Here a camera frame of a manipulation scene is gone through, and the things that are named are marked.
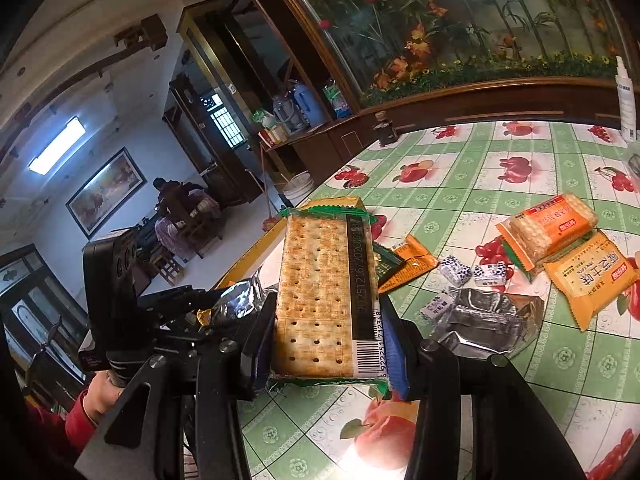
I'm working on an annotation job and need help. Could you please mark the white spray bottle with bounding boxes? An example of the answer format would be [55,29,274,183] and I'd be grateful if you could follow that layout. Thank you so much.
[615,54,639,144]

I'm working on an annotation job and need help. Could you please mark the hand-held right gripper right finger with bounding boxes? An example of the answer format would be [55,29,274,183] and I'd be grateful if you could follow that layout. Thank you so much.
[384,309,587,480]

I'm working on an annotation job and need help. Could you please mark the wooden flower display cabinet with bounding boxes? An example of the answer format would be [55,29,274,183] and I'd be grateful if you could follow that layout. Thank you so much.
[222,0,640,133]

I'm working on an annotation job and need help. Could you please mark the person's left hand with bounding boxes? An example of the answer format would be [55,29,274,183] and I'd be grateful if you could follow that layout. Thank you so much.
[82,372,127,427]

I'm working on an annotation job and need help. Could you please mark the clear green-edged cracker packet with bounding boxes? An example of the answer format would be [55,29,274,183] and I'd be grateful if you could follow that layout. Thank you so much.
[269,207,392,397]

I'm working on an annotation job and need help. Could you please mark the white blue candy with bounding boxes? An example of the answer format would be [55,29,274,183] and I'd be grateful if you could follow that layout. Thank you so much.
[438,255,472,289]
[421,295,457,323]
[472,261,507,289]

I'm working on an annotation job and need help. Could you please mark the small orange snack packet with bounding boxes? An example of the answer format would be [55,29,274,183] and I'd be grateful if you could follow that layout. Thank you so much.
[377,234,439,294]

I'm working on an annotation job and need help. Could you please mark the wooden stool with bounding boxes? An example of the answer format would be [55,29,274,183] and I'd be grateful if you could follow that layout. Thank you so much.
[157,254,184,287]

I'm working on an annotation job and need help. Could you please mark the white plastic bucket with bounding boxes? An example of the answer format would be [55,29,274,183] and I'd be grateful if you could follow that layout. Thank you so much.
[284,171,317,207]

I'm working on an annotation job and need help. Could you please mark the silver foil packet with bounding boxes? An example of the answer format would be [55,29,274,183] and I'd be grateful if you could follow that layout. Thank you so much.
[431,287,547,362]
[209,279,277,327]

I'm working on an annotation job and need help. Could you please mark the wooden chair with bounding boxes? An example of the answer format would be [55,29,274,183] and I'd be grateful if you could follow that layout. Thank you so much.
[170,199,224,260]

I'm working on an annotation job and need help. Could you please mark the small black jar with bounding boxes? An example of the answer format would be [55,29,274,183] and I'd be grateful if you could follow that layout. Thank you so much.
[374,110,399,147]

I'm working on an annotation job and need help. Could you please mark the clear plastic water bottle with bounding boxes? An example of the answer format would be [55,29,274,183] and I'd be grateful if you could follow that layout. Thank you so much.
[322,80,352,121]

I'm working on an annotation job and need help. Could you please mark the orange label cracker packet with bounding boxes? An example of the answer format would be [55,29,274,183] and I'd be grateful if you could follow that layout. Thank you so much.
[495,191,599,275]

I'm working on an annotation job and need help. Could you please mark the orange cardboard box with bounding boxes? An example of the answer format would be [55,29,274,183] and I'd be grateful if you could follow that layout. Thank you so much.
[259,126,289,147]

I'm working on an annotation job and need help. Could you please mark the green fruit-print tablecloth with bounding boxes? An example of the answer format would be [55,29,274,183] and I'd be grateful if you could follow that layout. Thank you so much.
[220,119,640,480]

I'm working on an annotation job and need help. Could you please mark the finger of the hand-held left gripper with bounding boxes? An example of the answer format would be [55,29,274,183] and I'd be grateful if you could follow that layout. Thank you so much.
[135,284,223,317]
[160,310,248,356]

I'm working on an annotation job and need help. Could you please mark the rectangular ceiling light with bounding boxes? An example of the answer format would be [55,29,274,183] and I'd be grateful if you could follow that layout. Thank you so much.
[28,116,86,176]

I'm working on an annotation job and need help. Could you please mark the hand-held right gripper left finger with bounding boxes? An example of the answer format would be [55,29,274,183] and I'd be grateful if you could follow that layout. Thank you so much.
[75,292,279,480]

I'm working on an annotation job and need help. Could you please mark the wooden sideboard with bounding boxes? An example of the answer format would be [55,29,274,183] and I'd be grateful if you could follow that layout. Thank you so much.
[257,110,396,196]

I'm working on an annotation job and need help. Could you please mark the framed wall painting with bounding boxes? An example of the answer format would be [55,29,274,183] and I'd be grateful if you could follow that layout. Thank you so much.
[65,147,147,239]

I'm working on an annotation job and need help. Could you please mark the large orange snack packet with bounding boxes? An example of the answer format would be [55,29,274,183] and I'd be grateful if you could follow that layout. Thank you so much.
[543,230,640,332]

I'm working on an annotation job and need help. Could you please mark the person's left forearm red sleeve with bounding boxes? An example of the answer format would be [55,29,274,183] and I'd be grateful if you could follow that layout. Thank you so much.
[22,389,98,463]

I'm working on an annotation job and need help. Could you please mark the blue thermos flask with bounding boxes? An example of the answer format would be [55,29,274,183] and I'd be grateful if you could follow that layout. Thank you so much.
[291,81,324,129]

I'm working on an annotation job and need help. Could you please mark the grey thermos flask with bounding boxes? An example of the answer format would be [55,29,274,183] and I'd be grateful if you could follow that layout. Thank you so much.
[272,95,302,134]

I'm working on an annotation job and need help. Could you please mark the dark green snack packet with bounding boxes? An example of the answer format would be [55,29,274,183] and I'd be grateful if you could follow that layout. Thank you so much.
[372,241,407,287]

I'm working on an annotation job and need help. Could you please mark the red broom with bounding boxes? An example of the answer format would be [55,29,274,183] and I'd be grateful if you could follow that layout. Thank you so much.
[259,144,282,233]

